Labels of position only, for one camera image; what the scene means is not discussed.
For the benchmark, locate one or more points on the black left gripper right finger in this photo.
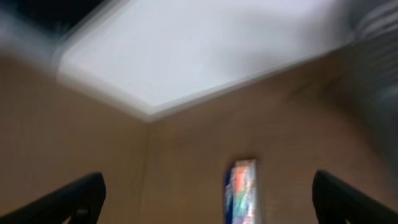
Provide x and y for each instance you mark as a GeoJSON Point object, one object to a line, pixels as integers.
{"type": "Point", "coordinates": [336, 202]}

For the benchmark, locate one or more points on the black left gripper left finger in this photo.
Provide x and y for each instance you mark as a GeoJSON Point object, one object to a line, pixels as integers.
{"type": "Point", "coordinates": [80, 201]}

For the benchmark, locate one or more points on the Kleenex tissue multipack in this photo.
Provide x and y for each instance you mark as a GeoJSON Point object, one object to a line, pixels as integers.
{"type": "Point", "coordinates": [240, 200]}

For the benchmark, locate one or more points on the grey plastic basket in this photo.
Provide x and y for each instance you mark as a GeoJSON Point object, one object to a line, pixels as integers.
{"type": "Point", "coordinates": [374, 70]}

